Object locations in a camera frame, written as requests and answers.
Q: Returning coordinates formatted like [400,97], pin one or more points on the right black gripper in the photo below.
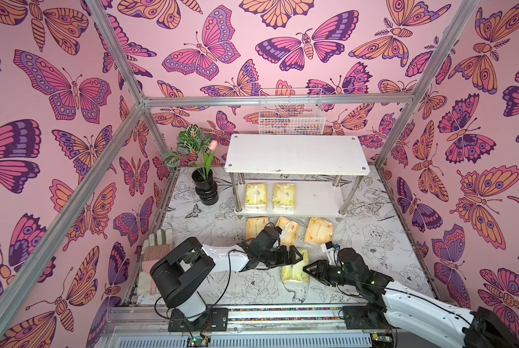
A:
[324,272]

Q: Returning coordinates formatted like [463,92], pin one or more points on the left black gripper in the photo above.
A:
[283,254]

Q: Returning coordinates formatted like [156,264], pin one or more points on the yellow-green tissue pack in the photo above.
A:
[284,197]
[256,197]
[294,273]

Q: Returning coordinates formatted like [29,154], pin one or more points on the orange tissue pack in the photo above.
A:
[255,225]
[289,231]
[319,231]

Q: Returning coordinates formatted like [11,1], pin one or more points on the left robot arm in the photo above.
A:
[180,273]

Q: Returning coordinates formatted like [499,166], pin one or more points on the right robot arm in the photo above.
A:
[420,309]

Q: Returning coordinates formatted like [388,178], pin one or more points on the white two-tier shelf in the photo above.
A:
[326,170]

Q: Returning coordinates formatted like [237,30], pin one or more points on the potted plant in black vase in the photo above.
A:
[197,150]

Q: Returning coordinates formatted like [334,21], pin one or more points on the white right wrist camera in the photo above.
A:
[331,250]

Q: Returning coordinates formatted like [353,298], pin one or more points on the white wire basket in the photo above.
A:
[285,113]

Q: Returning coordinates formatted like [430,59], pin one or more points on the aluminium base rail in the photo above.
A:
[280,326]

